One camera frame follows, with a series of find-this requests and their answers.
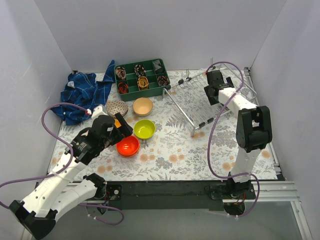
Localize hair ties top middle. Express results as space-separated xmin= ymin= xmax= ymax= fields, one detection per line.
xmin=134 ymin=64 xmax=147 ymax=77

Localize green compartment tray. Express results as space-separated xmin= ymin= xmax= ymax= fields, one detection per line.
xmin=114 ymin=58 xmax=171 ymax=102

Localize yellow bowl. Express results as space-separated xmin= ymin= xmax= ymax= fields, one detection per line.
xmin=114 ymin=119 xmax=121 ymax=128

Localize blue plaid cloth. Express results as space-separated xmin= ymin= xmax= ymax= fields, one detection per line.
xmin=52 ymin=60 xmax=116 ymax=126

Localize lime green bowl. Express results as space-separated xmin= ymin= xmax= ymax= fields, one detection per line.
xmin=133 ymin=119 xmax=156 ymax=140

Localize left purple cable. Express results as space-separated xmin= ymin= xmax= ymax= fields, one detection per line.
xmin=0 ymin=102 xmax=125 ymax=226

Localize floral table mat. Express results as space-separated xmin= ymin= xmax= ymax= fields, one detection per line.
xmin=46 ymin=69 xmax=279 ymax=182

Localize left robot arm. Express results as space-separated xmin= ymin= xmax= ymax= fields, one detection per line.
xmin=9 ymin=113 xmax=133 ymax=240

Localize yellow ties bottom middle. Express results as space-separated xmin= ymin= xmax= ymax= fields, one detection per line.
xmin=137 ymin=76 xmax=149 ymax=91

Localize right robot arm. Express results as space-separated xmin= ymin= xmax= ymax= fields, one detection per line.
xmin=204 ymin=70 xmax=273 ymax=199

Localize brown patterned white bowl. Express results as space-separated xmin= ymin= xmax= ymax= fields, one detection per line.
xmin=105 ymin=99 xmax=129 ymax=118

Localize orange bowl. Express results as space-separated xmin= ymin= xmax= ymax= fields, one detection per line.
xmin=118 ymin=149 xmax=139 ymax=158
xmin=116 ymin=135 xmax=140 ymax=154

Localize beige bowl with drawing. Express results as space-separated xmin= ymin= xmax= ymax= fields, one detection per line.
xmin=132 ymin=97 xmax=154 ymax=117

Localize red black ties bottom left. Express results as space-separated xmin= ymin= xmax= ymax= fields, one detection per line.
xmin=118 ymin=82 xmax=129 ymax=94

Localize hair ties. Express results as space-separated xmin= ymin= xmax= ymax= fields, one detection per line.
xmin=134 ymin=64 xmax=147 ymax=77
xmin=115 ymin=65 xmax=127 ymax=79

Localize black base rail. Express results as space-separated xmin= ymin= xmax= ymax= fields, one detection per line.
xmin=103 ymin=180 xmax=257 ymax=215

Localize brown ties bottom right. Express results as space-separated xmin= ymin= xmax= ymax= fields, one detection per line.
xmin=157 ymin=75 xmax=170 ymax=87

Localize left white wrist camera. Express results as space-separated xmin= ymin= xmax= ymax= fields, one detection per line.
xmin=91 ymin=105 xmax=108 ymax=120

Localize metal dish rack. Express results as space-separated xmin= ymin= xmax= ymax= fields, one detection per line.
xmin=162 ymin=63 xmax=258 ymax=136

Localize hair ties top left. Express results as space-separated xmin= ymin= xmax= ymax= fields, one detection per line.
xmin=115 ymin=65 xmax=127 ymax=79

